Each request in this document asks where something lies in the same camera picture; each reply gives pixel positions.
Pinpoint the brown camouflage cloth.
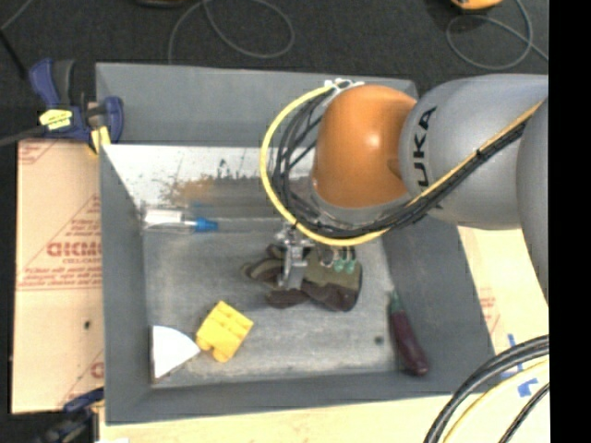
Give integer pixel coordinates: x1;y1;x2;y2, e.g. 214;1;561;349
241;242;364;314

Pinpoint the white wedge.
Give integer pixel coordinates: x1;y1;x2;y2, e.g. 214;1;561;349
151;324;202;380

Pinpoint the yellow toy block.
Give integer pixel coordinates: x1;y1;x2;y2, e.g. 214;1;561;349
195;299;256;365

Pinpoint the clear plastic bottle blue cap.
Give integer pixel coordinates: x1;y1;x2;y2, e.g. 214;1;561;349
141;207;219;235

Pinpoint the brown cardboard board red print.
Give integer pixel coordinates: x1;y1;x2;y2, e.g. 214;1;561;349
10;138;106;415

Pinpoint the grey metal bin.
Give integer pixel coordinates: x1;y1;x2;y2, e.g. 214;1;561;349
94;62;503;425

